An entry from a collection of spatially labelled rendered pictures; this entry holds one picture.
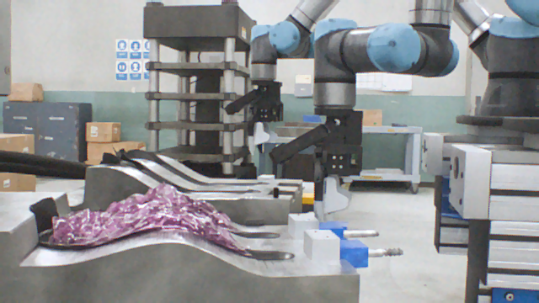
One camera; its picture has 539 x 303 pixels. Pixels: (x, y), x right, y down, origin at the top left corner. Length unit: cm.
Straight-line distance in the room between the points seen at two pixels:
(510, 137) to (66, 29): 778
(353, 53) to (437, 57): 16
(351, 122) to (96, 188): 47
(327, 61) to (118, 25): 737
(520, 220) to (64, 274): 56
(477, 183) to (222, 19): 434
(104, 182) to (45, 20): 784
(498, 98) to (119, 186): 83
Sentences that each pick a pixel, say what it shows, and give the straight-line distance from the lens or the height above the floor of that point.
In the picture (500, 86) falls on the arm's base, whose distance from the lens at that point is 125.
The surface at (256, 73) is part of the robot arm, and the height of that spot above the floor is 114.
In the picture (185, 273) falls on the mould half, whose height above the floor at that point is 86.
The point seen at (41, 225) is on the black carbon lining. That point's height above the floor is 88.
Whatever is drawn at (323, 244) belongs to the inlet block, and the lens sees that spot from 66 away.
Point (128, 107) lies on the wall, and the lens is 803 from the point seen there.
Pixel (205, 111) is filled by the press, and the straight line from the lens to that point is 624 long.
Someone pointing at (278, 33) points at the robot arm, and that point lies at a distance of 129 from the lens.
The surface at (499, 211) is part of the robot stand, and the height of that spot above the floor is 92.
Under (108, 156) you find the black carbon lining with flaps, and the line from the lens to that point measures 102.
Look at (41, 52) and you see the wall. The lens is 874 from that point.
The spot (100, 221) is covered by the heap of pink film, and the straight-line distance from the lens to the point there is 68.
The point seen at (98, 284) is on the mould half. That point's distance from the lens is 60.
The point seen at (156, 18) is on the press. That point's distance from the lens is 512.
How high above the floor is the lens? 104
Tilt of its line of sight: 4 degrees down
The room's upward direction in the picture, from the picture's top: 1 degrees clockwise
